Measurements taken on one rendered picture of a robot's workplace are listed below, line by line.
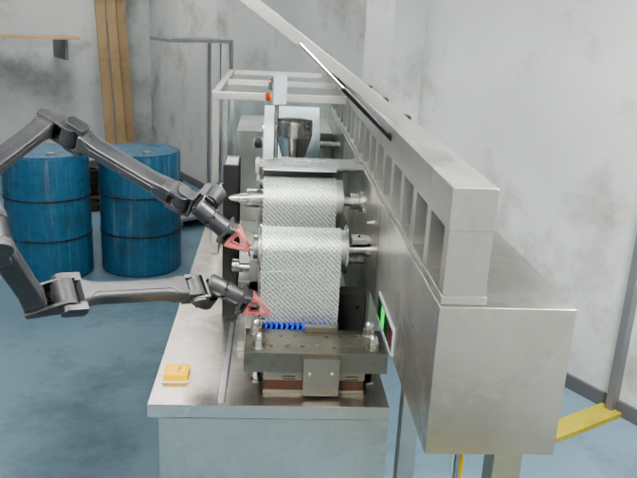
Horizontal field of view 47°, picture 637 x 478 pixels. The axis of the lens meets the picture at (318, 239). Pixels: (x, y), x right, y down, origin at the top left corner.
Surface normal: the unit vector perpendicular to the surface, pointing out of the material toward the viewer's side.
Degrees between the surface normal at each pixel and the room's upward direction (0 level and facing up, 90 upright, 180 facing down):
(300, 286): 91
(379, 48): 90
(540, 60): 90
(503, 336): 90
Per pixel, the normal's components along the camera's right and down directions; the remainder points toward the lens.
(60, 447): 0.04, -0.95
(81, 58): 0.54, 0.27
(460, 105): -0.84, 0.12
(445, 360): 0.06, 0.30
